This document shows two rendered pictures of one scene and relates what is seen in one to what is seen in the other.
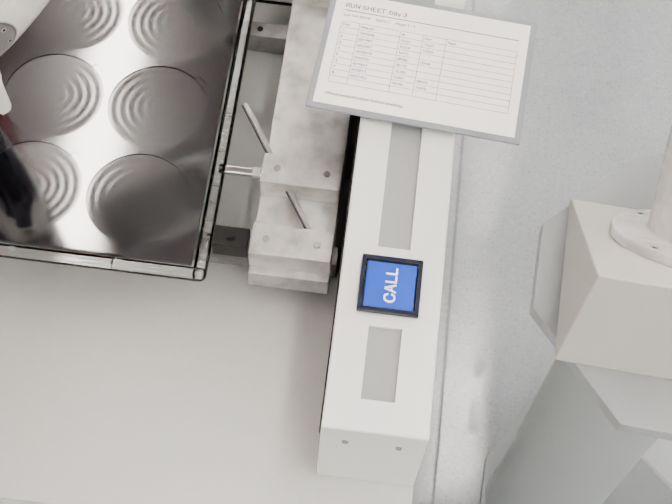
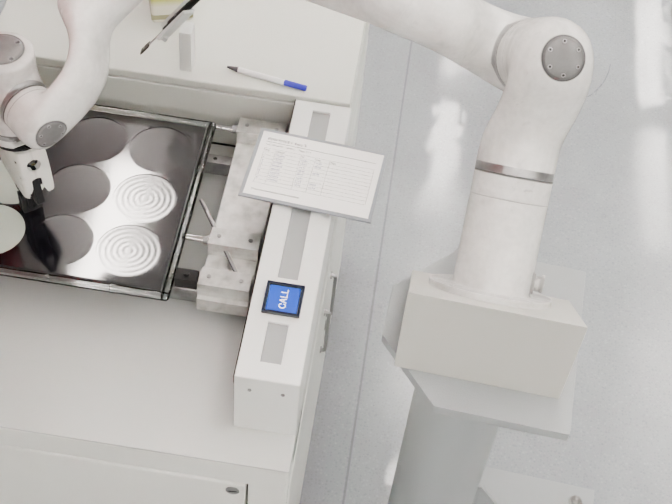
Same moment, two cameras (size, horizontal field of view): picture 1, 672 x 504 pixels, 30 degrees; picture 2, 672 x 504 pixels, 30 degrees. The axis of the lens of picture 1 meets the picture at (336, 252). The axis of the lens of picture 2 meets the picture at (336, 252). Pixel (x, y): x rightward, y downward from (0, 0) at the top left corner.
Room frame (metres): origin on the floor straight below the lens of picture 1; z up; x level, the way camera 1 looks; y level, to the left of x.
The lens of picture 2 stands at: (-0.57, -0.13, 2.45)
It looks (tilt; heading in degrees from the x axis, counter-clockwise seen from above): 52 degrees down; 1
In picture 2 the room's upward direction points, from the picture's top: 7 degrees clockwise
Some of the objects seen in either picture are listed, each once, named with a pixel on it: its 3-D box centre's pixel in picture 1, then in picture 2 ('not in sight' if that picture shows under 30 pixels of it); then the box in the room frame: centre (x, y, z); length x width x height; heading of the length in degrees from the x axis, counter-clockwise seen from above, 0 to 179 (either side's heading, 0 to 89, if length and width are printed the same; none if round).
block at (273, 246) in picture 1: (291, 248); (225, 284); (0.55, 0.04, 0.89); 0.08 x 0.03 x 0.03; 88
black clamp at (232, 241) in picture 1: (231, 240); (186, 277); (0.56, 0.10, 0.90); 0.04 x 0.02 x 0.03; 88
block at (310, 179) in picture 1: (301, 178); (234, 243); (0.63, 0.04, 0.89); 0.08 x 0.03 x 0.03; 88
